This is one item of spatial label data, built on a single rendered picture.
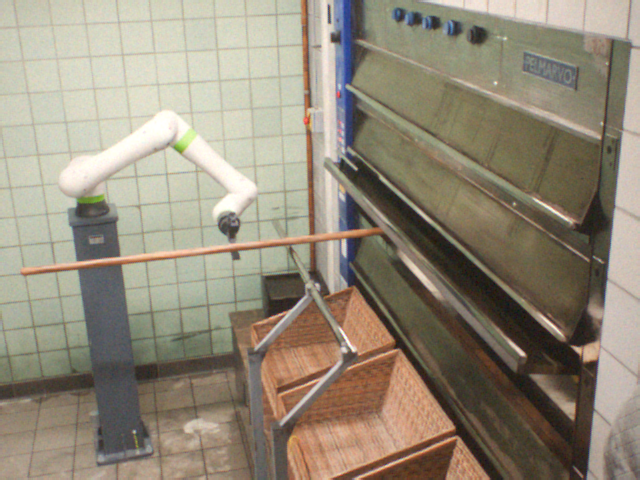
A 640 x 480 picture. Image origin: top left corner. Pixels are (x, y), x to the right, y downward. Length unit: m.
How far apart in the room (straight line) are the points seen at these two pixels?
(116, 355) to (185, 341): 0.85
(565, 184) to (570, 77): 0.23
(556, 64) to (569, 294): 0.51
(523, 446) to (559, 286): 0.52
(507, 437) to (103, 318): 2.05
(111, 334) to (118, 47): 1.38
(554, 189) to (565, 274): 0.20
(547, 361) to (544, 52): 0.69
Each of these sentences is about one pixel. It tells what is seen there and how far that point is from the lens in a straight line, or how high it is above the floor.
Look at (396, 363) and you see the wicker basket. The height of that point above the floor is 0.80.
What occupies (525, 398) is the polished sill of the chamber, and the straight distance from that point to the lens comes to 2.18.
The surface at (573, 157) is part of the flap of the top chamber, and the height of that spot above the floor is 1.83.
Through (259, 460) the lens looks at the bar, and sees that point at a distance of 3.08.
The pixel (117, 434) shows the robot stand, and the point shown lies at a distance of 4.05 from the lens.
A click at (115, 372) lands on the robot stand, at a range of 3.88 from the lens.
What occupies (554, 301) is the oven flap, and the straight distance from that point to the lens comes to 1.93.
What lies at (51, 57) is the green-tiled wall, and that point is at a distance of 4.16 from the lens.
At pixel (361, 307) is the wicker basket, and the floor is 0.82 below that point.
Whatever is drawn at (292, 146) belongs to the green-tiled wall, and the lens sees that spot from 4.31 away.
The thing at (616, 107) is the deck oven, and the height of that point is 1.97.
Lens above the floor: 2.30
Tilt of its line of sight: 21 degrees down
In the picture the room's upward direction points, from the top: 2 degrees counter-clockwise
